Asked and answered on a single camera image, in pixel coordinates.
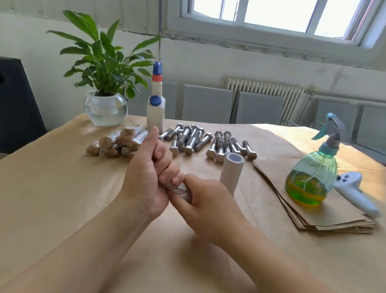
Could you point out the person's right hand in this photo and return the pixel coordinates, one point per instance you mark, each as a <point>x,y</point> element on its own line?
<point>208,211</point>

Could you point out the person's left hand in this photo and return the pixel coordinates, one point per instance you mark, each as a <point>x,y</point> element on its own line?
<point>148,181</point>

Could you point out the white cling film roll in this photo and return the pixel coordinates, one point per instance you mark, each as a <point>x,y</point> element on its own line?
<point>232,171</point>

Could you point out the steel hex bolt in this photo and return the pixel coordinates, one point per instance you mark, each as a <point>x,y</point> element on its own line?
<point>108,140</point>

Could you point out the pile of steel bolts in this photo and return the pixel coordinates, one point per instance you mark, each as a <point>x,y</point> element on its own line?
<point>205,142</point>

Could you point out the green spray bottle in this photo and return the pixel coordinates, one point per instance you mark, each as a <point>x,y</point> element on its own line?
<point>310,178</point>

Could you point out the stack of brown paper sheets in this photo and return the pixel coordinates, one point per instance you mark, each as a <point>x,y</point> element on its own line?
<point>338,214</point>

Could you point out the person's right forearm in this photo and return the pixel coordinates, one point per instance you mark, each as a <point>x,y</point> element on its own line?
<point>280,268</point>

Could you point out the white glue bottle blue cap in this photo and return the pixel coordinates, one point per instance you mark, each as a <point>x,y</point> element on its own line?
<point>155,108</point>

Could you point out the round glass vase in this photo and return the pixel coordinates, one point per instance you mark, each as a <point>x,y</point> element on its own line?
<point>106,110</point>

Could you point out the grey chair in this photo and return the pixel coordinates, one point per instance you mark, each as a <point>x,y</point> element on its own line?
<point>172,99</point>
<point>373,130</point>
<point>332,118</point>
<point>207,104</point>
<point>259,108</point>

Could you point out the large brown paper table cover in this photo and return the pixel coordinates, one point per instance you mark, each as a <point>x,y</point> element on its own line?
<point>48,199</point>

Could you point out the white radiator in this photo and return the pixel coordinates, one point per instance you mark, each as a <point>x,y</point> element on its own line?
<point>262,89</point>

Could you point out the green leafy plant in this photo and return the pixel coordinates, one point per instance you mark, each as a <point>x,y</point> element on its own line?
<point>105,54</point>

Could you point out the white handheld controller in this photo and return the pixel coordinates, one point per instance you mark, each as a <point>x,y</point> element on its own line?
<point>356,192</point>

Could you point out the black trash bin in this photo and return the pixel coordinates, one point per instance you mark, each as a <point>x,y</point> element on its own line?
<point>18,105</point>

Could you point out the white vertical blind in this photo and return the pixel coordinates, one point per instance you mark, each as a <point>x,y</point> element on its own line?
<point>72,9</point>

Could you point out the white framed window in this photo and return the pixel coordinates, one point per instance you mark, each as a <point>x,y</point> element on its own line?
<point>277,21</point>

